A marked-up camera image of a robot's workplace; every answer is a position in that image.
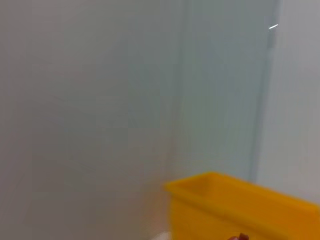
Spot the red-orange fruit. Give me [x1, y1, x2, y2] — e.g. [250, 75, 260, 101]
[228, 232, 251, 240]

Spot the yellow plastic bin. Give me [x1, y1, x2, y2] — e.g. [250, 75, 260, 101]
[163, 171, 320, 240]

